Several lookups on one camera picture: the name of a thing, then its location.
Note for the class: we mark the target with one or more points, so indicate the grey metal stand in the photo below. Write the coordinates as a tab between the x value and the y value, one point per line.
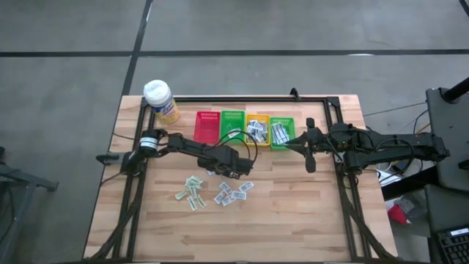
22	181

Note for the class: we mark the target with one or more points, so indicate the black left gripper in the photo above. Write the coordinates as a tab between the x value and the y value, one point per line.
220	159

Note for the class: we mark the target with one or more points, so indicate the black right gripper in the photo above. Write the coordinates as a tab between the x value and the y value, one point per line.
310	146

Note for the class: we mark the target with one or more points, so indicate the red object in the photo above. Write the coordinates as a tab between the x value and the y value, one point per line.
397	214

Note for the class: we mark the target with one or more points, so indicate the fingertip fabric bandage pack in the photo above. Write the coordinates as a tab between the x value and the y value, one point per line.
276	129
283	138

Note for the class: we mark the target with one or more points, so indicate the white paper sheet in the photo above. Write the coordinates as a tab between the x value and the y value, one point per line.
389	180

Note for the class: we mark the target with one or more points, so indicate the green plastic basket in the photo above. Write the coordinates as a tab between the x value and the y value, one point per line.
229	121
289	121

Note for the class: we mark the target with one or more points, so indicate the black arm base clamp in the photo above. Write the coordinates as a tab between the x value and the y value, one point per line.
108	158

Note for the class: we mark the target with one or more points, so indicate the yellow plastic basket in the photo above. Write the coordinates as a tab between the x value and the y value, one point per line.
257	116

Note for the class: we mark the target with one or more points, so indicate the yellow Lysol wipes canister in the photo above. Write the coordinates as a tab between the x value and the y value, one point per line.
161	100

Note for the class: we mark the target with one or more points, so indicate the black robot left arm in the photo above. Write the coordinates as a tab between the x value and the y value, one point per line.
190	146

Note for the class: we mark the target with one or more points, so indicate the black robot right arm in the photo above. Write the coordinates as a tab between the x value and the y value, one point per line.
388	146

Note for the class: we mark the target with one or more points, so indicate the black clamp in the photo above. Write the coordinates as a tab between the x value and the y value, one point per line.
294	93

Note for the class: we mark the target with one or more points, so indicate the red plastic basket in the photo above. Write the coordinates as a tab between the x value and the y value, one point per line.
207	128

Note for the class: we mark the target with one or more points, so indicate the small grey printed packet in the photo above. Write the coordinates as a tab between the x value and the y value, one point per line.
262	126
252	128
251	137
265	135
258	136

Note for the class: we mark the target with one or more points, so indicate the black pole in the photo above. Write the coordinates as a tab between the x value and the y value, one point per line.
456	89

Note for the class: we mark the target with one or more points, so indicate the black keyboard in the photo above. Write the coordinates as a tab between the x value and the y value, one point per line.
454	245

